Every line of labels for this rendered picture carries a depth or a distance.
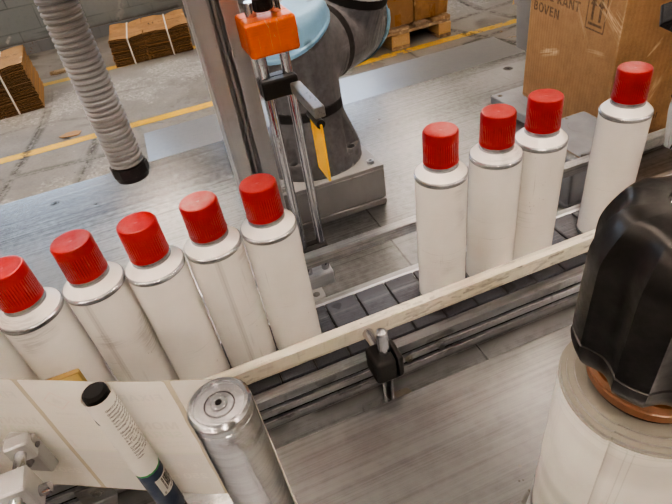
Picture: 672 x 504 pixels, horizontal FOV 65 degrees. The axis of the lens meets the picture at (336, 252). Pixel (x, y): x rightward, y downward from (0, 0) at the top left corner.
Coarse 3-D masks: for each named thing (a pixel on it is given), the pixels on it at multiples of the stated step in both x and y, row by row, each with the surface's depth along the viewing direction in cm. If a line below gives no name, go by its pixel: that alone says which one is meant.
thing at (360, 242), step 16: (656, 144) 66; (576, 160) 63; (400, 224) 58; (416, 224) 59; (352, 240) 57; (368, 240) 57; (384, 240) 58; (304, 256) 56; (320, 256) 56; (336, 256) 57
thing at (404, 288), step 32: (576, 256) 62; (384, 288) 63; (416, 288) 62; (512, 288) 60; (320, 320) 60; (352, 320) 59; (416, 320) 58; (224, 352) 58; (352, 352) 56; (256, 384) 54
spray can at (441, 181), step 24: (432, 144) 48; (456, 144) 48; (432, 168) 49; (456, 168) 50; (432, 192) 50; (456, 192) 50; (432, 216) 52; (456, 216) 52; (432, 240) 54; (456, 240) 53; (432, 264) 56; (456, 264) 56; (432, 288) 58
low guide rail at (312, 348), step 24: (576, 240) 59; (504, 264) 58; (528, 264) 58; (552, 264) 59; (456, 288) 56; (480, 288) 57; (384, 312) 55; (408, 312) 55; (432, 312) 57; (336, 336) 53; (360, 336) 54; (264, 360) 52; (288, 360) 52
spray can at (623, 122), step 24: (624, 72) 52; (648, 72) 52; (624, 96) 53; (600, 120) 56; (624, 120) 54; (648, 120) 54; (600, 144) 57; (624, 144) 55; (600, 168) 58; (624, 168) 57; (600, 192) 60
